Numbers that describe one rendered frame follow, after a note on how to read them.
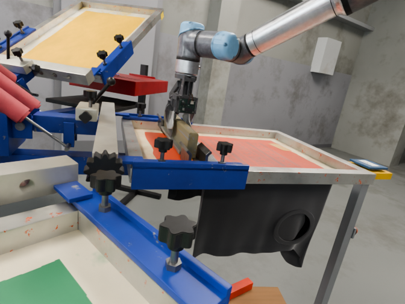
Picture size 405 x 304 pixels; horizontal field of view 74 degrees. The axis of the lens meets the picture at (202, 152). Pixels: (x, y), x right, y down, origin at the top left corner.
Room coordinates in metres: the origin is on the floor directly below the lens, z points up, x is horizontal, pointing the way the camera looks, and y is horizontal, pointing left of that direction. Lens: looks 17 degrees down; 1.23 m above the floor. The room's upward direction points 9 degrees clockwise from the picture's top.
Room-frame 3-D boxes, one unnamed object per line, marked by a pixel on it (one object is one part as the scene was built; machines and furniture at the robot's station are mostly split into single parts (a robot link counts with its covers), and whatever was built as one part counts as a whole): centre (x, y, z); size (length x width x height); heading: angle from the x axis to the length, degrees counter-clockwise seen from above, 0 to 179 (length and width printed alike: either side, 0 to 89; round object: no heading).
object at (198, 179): (0.65, 0.02, 0.97); 0.30 x 0.05 x 0.07; 110
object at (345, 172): (1.00, -0.11, 0.97); 0.79 x 0.58 x 0.04; 110
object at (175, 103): (0.89, 0.09, 1.15); 0.09 x 0.08 x 0.12; 20
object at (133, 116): (1.17, 0.21, 0.97); 0.30 x 0.05 x 0.07; 110
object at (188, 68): (0.90, 0.09, 1.23); 0.08 x 0.08 x 0.05
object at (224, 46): (0.86, 0.00, 1.30); 0.11 x 0.11 x 0.08; 55
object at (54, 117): (0.80, 0.42, 1.02); 0.17 x 0.06 x 0.05; 110
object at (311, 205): (0.84, -0.22, 0.77); 0.46 x 0.09 x 0.36; 110
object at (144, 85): (2.03, 0.64, 1.06); 0.61 x 0.46 x 0.12; 170
